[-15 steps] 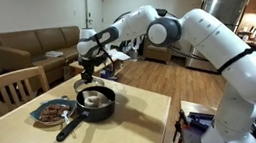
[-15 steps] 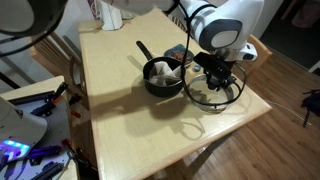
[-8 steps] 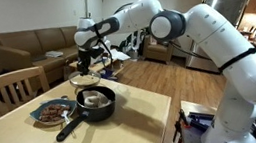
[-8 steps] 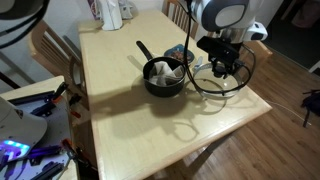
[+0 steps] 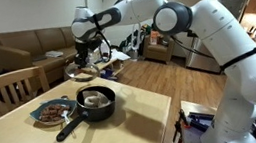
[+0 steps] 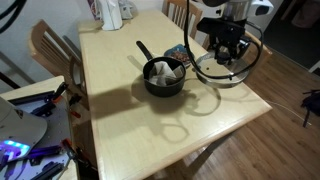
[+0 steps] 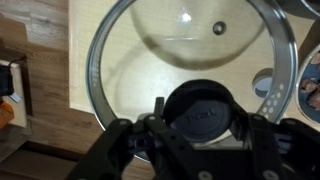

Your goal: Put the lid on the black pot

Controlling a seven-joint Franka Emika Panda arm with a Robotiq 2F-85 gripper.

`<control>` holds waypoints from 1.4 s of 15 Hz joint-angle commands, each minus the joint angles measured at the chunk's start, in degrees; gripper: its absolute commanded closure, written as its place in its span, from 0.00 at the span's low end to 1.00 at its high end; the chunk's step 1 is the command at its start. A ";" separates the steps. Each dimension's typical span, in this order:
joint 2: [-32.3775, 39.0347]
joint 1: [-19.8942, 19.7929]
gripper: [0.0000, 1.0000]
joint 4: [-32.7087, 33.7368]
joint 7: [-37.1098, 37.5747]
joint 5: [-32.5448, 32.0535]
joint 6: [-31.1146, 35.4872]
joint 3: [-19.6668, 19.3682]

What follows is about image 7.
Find wooden coffee table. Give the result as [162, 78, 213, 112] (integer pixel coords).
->
[0, 59, 28, 130]

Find glass lid with black knob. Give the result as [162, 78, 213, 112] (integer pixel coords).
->
[84, 0, 299, 164]

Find plate with food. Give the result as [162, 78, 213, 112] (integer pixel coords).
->
[294, 43, 320, 126]

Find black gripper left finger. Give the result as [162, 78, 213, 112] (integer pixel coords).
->
[65, 114, 202, 180]

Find small round metal scoop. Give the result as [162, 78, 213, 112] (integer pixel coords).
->
[252, 68, 278, 100]

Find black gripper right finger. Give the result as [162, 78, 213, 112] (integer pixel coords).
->
[200, 102, 320, 180]

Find brown food pieces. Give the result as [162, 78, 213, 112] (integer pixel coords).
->
[299, 52, 320, 111]

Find black pot with long handle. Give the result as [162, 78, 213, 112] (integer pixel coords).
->
[275, 0, 320, 21]

